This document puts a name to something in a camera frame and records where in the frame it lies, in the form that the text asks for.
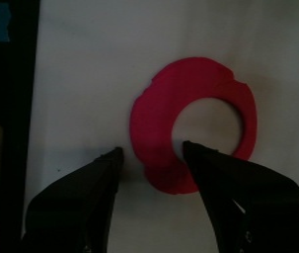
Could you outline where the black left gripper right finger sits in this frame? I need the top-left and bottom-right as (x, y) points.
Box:
(181, 140), (299, 253)

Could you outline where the red dough ring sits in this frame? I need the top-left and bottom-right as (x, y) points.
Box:
(129, 56), (258, 196)

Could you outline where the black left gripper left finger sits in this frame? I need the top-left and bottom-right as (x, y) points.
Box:
(19, 146), (126, 253)

